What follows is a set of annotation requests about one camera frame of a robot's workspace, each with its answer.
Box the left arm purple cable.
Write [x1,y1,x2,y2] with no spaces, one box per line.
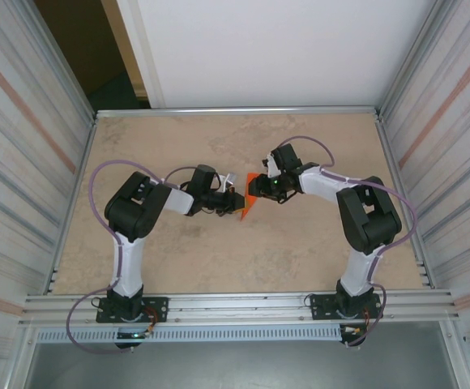
[64,160,199,355]

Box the orange paper sheet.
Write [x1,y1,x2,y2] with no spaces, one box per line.
[238,172,263,222]

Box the grey metal sheet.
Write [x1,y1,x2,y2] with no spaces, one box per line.
[23,322,461,389]

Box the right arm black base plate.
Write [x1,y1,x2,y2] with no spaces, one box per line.
[307,293,382,321]

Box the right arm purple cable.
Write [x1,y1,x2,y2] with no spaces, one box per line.
[277,135,419,348]

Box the aluminium table edge rail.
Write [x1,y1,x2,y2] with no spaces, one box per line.
[374,113,437,289]
[47,115,99,295]
[95,105,378,119]

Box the white door frame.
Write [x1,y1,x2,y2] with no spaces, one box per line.
[115,0,167,109]

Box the corrugated enclosure panel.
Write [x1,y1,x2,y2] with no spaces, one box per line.
[380,0,470,389]
[0,0,94,389]

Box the small electronics board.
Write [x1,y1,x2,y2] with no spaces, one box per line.
[115,330,155,350]
[339,323,369,348]

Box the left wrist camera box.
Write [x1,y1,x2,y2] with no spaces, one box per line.
[217,172,238,192]

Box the wide aluminium mounting rail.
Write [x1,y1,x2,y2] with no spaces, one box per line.
[23,288,461,325]

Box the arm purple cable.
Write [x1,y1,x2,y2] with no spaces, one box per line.
[64,160,199,355]
[277,135,419,348]

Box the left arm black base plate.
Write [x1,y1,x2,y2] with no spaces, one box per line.
[96,297,169,324]

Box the slotted grey cable duct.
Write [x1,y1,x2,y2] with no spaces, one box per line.
[35,325,344,344]

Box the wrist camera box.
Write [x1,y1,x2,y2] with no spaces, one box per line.
[217,172,238,192]
[262,156,281,179]

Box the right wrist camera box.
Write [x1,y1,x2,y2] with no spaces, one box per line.
[262,156,281,179]

